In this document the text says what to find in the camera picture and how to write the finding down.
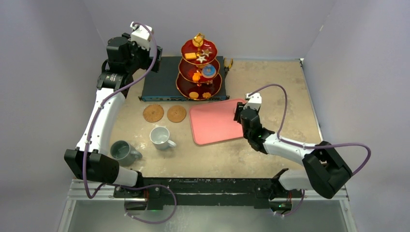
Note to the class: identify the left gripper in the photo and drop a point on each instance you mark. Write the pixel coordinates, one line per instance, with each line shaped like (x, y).
(149, 63)

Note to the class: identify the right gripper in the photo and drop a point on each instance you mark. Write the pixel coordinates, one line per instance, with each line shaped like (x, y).
(241, 113)

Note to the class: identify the square yellow biscuit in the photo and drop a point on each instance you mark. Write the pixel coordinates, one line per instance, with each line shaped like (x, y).
(190, 56)

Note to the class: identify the pink serving tray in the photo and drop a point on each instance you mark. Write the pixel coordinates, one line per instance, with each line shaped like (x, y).
(214, 122)

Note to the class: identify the orange fish shaped cake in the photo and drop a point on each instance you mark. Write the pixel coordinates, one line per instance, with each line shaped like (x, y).
(196, 77)

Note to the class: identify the red three-tier cake stand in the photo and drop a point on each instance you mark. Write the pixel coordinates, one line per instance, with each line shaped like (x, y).
(186, 68)

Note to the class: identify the woven rattan coaster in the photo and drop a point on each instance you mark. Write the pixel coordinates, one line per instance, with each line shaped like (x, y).
(176, 113)
(153, 113)

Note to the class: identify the white iced star cookie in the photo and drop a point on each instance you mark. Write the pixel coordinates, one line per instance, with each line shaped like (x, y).
(201, 59)

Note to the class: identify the round biscuit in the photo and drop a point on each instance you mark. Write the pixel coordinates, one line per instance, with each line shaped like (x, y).
(194, 95)

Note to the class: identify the round biscuit tray corner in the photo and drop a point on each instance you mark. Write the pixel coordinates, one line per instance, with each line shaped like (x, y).
(198, 41)

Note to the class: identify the swirl butter cookie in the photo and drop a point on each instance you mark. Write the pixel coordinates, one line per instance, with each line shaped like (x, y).
(206, 95)

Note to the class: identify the blue frosted donut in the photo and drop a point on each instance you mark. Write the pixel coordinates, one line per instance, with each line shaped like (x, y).
(208, 71)

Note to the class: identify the brown centred star cookie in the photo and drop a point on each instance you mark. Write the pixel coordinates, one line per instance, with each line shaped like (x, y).
(206, 52)

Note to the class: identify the white ceramic mug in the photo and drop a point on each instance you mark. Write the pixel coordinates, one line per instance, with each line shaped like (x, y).
(160, 138)

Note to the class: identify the grey ceramic mug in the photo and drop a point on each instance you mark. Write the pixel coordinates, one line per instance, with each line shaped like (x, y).
(124, 153)

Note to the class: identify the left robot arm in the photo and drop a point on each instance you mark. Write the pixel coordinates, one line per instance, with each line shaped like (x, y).
(89, 160)

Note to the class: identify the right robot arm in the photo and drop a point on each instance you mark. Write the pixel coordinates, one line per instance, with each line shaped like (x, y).
(325, 171)

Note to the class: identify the dark network switch box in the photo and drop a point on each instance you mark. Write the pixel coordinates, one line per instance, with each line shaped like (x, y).
(161, 86)

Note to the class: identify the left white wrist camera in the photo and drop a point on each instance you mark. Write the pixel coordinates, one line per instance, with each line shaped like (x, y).
(141, 35)

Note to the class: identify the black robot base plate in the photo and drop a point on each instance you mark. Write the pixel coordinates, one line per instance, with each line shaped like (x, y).
(259, 186)

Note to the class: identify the aluminium frame rail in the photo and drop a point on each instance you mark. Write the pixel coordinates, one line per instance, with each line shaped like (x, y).
(164, 197)

